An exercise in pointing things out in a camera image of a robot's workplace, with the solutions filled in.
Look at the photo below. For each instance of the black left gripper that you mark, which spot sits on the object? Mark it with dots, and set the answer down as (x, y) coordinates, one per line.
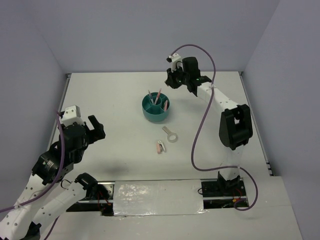
(98, 133)

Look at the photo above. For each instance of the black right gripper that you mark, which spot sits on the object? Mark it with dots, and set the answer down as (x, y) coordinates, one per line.
(171, 80)

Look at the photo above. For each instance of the pink highlighter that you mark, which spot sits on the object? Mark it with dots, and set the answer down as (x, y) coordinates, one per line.
(165, 106)

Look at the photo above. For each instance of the pink gel pen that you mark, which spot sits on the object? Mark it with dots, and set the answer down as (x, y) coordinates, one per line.
(157, 96)

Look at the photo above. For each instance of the blue ballpoint pen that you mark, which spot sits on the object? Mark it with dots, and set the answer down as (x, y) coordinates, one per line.
(151, 97)

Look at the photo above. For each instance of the clear tape roll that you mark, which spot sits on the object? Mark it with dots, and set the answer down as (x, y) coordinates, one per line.
(172, 137)

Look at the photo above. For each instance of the pink mini stapler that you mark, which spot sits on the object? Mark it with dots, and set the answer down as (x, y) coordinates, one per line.
(160, 147)

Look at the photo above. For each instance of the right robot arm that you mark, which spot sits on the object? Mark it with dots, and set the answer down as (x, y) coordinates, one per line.
(235, 125)

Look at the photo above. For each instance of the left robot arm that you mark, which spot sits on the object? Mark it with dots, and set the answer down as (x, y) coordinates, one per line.
(31, 215)

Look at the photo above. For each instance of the teal round desk organizer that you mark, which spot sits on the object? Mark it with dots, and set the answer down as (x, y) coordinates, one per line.
(155, 113)

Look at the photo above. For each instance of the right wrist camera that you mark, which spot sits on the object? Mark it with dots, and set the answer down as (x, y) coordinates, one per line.
(173, 59)

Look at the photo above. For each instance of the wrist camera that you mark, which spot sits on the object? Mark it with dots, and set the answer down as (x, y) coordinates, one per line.
(173, 59)
(72, 114)

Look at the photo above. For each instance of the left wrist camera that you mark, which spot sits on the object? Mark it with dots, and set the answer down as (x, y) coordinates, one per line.
(72, 114)

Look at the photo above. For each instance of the right aluminium table rail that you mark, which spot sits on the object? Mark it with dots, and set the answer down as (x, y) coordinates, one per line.
(268, 164)

